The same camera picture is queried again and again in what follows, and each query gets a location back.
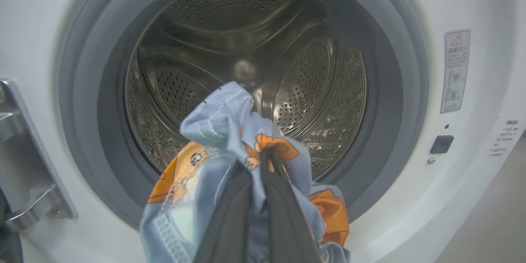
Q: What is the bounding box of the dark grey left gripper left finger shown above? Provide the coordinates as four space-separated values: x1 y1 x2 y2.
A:
193 160 253 263

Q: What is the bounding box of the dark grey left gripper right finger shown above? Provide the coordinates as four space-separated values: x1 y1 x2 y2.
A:
260 148 325 263

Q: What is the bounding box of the blue orange print garment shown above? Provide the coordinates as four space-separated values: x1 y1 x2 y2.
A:
140 81 351 263

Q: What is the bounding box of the black glass washing machine door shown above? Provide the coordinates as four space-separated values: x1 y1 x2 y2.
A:
0 197 23 263

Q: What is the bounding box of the white washing machine body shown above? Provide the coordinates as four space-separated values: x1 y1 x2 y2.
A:
0 0 526 263

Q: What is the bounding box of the grey rubber door gasket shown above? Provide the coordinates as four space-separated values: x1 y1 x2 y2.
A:
58 0 430 231

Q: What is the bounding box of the metal door hinge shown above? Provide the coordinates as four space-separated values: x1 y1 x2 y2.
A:
0 78 78 231

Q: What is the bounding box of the stainless steel washer drum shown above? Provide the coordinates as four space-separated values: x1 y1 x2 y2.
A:
123 0 368 181

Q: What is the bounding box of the grey warning sticker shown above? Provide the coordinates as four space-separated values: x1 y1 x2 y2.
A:
440 30 471 114

